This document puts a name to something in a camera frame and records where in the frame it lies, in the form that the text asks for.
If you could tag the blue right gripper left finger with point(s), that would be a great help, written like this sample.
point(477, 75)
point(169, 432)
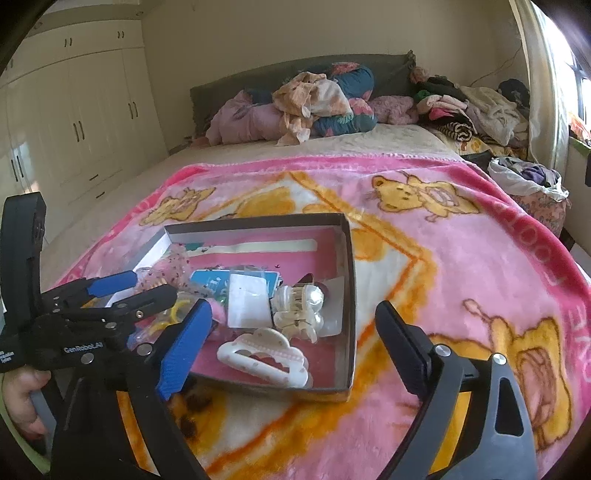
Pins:
point(90, 440)

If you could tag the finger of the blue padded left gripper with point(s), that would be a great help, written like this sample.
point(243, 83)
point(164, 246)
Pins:
point(79, 292)

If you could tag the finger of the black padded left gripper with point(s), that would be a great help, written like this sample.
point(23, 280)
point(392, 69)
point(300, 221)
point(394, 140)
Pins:
point(122, 315)

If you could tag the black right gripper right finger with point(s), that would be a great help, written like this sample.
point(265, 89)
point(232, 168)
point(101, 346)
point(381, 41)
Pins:
point(496, 440)

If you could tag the yellow rings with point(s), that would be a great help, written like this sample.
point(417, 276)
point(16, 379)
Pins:
point(168, 318)

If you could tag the pink dotted fabric bow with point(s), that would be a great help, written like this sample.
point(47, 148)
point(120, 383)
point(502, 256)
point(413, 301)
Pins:
point(172, 269)

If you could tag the pink fluffy hair clip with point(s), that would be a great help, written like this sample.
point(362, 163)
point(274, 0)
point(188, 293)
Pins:
point(218, 311)

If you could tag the white cloud claw clip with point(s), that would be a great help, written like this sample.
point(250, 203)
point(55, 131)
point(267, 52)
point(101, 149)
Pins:
point(267, 355)

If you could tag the white bead clips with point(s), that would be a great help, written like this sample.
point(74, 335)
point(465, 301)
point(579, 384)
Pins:
point(297, 312)

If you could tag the dark red comb hair clip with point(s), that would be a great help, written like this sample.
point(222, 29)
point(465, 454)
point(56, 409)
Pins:
point(309, 279)

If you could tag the person's left hand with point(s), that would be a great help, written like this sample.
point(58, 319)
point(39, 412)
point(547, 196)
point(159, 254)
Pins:
point(17, 387)

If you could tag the clear plastic packet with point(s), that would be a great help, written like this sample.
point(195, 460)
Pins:
point(248, 302)

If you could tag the grey cardboard box tray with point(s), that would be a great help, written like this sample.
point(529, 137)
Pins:
point(281, 250)

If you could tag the pink cartoon bear blanket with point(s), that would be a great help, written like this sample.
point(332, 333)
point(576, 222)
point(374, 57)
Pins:
point(434, 236)

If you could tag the white wardrobe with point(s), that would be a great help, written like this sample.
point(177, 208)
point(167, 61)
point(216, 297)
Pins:
point(78, 117)

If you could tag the pink pyjama pile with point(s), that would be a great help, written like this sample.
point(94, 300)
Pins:
point(240, 120)

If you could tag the laundry basket with clothes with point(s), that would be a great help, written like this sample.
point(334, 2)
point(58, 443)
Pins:
point(538, 190)

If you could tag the orange floral cloth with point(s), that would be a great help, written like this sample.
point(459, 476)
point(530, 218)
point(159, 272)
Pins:
point(304, 99)

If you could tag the beige bed sheet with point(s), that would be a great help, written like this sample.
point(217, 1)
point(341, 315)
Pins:
point(59, 256)

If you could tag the clothes pile on bed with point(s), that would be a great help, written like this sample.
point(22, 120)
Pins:
point(474, 119)

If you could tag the teal floral pillow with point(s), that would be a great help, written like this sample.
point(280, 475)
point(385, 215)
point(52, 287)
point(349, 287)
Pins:
point(357, 82)

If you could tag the dark grey headboard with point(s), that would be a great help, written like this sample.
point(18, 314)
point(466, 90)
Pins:
point(391, 75)

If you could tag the cream curtain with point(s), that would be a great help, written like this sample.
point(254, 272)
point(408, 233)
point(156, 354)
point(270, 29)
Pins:
point(548, 128)

